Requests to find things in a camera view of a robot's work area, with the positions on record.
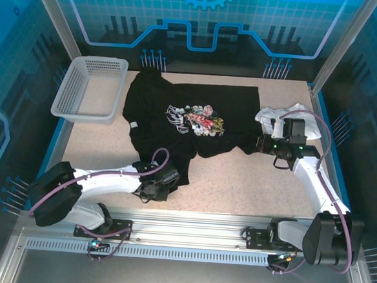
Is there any black floral print t-shirt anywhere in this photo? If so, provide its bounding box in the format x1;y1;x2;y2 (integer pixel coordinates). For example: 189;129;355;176
117;70;268;199

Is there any crumpled white cloth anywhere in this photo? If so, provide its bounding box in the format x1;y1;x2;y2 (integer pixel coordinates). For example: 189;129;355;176
253;100;324;142

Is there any blue table edge strip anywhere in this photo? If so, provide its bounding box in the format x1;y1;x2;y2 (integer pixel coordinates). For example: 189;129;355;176
25;116;68;213
305;90;368;234

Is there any grey metal sheet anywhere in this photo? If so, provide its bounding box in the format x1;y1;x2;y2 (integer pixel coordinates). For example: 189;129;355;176
13;247;361;283

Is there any white perforated plastic basket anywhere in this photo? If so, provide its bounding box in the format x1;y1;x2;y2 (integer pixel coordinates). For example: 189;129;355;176
50;53;130;126

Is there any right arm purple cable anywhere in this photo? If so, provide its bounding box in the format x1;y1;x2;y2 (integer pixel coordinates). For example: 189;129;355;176
267;108;363;275

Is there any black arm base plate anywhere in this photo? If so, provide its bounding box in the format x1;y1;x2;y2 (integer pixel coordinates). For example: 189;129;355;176
244;226;306;254
73;216;134;242

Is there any aluminium mounting rail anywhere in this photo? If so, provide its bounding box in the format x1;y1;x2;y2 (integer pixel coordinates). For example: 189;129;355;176
16;199;363;262

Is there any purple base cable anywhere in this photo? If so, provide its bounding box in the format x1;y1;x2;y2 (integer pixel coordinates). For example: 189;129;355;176
268;250;307;277
76;219;134;265

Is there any slotted grey cable duct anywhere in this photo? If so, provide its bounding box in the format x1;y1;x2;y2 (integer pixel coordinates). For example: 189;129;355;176
24;236;274;268

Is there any cable connector with LED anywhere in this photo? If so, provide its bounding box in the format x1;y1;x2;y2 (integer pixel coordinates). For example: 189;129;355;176
87;236;111;253
267;250;294;268

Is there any aluminium frame post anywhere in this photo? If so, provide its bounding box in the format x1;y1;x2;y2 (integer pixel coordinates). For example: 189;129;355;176
310;0;377;99
22;0;87;68

